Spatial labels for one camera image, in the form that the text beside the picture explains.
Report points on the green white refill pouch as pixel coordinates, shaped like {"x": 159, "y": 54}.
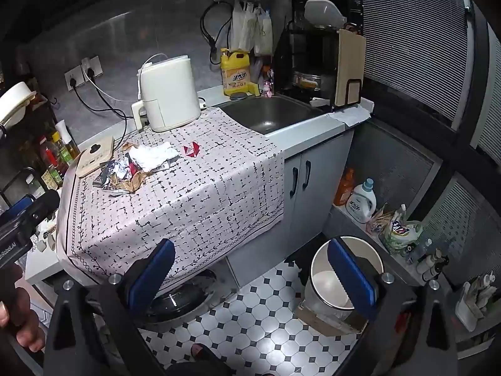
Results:
{"x": 401, "y": 231}

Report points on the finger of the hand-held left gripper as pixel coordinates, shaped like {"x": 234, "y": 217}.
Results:
{"x": 43, "y": 207}

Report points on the orange bottle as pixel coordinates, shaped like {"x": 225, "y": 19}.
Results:
{"x": 346, "y": 188}

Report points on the window blinds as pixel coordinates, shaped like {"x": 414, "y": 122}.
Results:
{"x": 407, "y": 39}

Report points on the person's left hand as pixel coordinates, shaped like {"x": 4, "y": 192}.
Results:
{"x": 27, "y": 335}

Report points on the black dish rack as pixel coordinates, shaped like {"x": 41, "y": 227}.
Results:
{"x": 285, "y": 55}

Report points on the metal pot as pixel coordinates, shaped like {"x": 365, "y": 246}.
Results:
{"x": 313, "y": 80}

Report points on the hanging plastic bag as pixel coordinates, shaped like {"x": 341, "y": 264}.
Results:
{"x": 264, "y": 33}
{"x": 242, "y": 27}

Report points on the small white dish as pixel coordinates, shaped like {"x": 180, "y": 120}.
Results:
{"x": 321, "y": 102}

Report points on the tall pale cutting board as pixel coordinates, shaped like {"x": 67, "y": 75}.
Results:
{"x": 350, "y": 62}

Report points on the white cloth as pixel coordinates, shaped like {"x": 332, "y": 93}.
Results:
{"x": 350, "y": 116}

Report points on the silver red snack wrapper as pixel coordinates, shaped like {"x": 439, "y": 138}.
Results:
{"x": 132, "y": 165}

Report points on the white kitchen cabinet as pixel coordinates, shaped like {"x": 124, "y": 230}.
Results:
{"x": 313, "y": 211}

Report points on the yellow sponge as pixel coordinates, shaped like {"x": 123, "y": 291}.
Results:
{"x": 255, "y": 89}

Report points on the washing machine glass door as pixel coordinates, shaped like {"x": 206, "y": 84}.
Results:
{"x": 180, "y": 299}

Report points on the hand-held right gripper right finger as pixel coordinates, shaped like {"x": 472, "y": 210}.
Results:
{"x": 352, "y": 278}

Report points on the small pink bottle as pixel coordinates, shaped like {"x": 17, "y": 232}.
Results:
{"x": 268, "y": 89}

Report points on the patterned white tablecloth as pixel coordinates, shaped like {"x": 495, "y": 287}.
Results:
{"x": 176, "y": 203}

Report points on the group of small bottles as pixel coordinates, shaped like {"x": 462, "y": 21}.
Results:
{"x": 428, "y": 260}

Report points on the white bowl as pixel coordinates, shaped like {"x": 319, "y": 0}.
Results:
{"x": 15, "y": 100}

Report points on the brown paper wrapper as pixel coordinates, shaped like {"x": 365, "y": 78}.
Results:
{"x": 129, "y": 185}

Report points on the small wooden board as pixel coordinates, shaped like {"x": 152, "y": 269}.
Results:
{"x": 94, "y": 156}

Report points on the black storage shelf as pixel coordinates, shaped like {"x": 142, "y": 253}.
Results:
{"x": 23, "y": 164}

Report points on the round white trash bin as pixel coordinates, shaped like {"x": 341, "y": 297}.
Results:
{"x": 325, "y": 278}

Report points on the row of condiment bottles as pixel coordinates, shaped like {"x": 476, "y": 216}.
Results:
{"x": 58, "y": 152}

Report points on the person's foot in black slipper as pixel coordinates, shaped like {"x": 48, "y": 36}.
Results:
{"x": 201, "y": 354}

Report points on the steel kitchen sink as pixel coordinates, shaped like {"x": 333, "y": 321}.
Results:
{"x": 270, "y": 115}

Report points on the wall socket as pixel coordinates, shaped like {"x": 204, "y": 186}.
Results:
{"x": 74, "y": 77}
{"x": 92, "y": 66}

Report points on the white air fryer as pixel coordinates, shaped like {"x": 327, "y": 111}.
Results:
{"x": 172, "y": 94}

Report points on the colourful snack packet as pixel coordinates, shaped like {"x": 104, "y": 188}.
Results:
{"x": 380, "y": 221}

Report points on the flat cardboard piece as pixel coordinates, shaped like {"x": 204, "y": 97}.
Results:
{"x": 325, "y": 323}

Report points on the yellow detergent bottle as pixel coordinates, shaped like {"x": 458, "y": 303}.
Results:
{"x": 235, "y": 74}

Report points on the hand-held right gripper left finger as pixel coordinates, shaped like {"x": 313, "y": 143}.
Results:
{"x": 150, "y": 278}

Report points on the white paper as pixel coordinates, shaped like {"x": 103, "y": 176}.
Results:
{"x": 152, "y": 156}

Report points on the grey sink stopper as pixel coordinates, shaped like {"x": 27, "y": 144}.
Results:
{"x": 238, "y": 96}

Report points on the white plastic jug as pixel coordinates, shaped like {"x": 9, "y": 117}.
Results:
{"x": 323, "y": 12}

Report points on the white laundry detergent bottle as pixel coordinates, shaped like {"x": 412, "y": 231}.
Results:
{"x": 362, "y": 203}

